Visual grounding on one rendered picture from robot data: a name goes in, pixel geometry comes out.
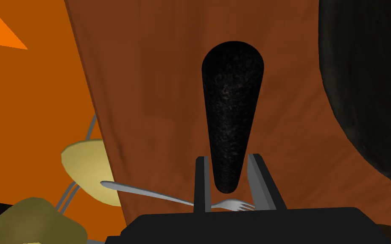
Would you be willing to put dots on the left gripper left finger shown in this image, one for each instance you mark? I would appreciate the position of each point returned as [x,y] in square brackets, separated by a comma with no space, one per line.
[202,186]

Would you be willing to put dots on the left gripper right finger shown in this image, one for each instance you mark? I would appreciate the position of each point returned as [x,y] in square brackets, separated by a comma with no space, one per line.
[263,189]

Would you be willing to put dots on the black cone-shaped object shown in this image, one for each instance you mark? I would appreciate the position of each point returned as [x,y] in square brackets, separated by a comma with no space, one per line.
[232,112]

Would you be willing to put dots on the silver fork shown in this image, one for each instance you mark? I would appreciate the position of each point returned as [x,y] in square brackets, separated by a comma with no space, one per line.
[148,193]

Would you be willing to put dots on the brown wooden table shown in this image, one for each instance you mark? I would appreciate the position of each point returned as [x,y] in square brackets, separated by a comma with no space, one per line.
[154,84]

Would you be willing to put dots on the pale yellow chair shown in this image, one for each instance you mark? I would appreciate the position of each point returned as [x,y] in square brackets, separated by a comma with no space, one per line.
[87,166]

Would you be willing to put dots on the large black round object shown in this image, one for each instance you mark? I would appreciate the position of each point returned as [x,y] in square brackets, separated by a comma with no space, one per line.
[372,74]

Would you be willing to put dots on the olive green chair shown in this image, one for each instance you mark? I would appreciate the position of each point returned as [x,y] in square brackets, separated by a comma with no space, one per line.
[29,222]

